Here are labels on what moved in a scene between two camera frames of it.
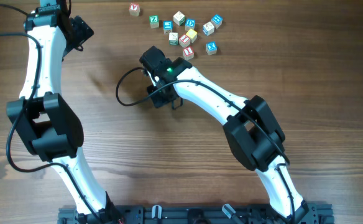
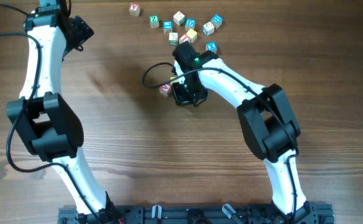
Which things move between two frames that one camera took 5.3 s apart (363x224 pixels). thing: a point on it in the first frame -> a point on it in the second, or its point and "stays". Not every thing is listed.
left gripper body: (82, 32) stays
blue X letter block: (211, 48) stays
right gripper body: (161, 99) -> (187, 93)
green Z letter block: (154, 21) stays
